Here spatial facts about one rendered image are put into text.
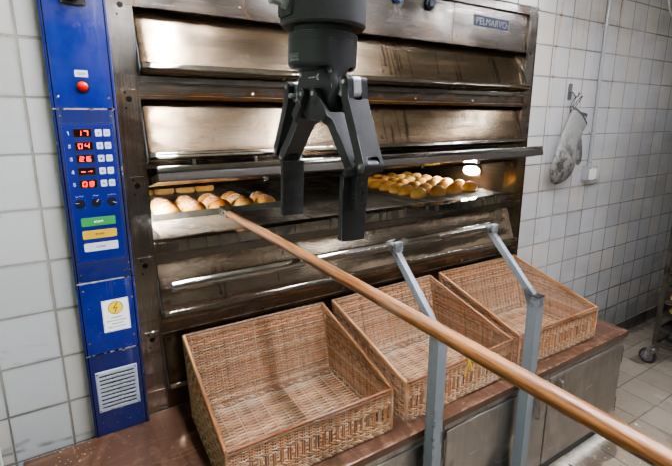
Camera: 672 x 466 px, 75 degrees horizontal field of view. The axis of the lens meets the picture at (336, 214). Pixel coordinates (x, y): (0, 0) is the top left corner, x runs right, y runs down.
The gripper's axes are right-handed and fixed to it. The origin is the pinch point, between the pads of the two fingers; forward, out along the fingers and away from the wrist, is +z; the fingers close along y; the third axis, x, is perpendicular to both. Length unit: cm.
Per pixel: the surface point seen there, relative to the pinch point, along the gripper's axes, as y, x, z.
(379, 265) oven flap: -98, 90, 50
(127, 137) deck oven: -103, -6, -4
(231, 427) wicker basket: -79, 16, 88
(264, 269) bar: -64, 21, 30
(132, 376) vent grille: -99, -10, 73
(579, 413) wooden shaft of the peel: 18.2, 30.5, 26.2
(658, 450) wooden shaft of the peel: 27.2, 30.9, 25.5
